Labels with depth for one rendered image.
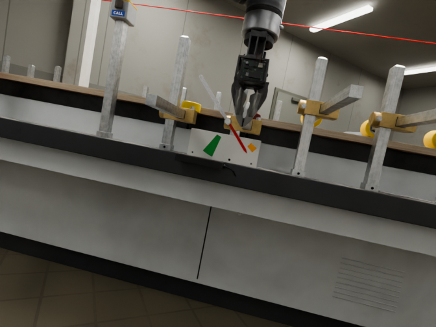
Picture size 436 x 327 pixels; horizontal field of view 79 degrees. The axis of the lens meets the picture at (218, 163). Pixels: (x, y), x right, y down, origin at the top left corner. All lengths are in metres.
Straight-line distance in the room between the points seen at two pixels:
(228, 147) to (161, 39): 4.21
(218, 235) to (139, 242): 0.38
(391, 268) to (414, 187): 0.36
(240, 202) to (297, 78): 5.63
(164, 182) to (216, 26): 4.68
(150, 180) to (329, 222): 0.69
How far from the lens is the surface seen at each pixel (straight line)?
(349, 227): 1.08
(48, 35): 4.86
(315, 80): 1.02
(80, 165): 1.21
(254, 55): 0.64
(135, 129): 1.31
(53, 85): 1.49
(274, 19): 0.69
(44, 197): 1.60
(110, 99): 1.13
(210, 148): 0.97
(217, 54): 5.40
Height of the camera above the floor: 0.76
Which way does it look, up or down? 4 degrees down
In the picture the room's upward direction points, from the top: 11 degrees clockwise
